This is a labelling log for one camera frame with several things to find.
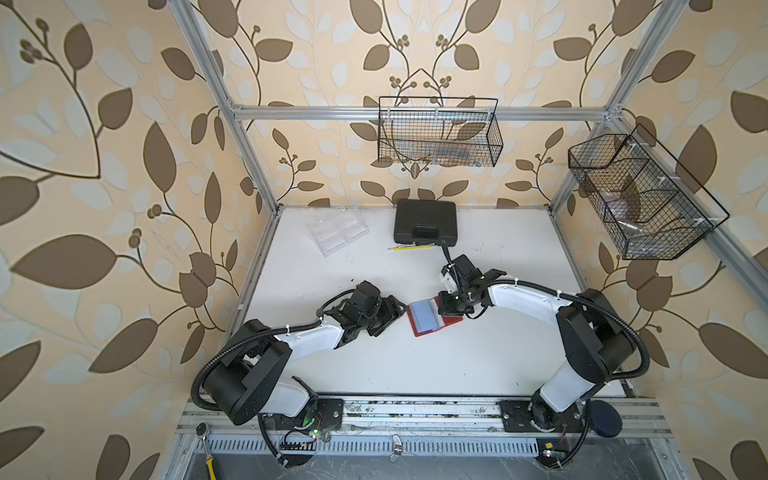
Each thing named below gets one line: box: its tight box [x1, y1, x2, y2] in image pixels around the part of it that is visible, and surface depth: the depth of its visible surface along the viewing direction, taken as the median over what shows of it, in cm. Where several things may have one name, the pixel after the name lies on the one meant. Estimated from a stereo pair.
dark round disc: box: [589, 400, 623, 438], surface depth 74 cm
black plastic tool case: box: [394, 200, 458, 247], surface depth 111 cm
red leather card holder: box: [406, 296, 463, 337], surface depth 91 cm
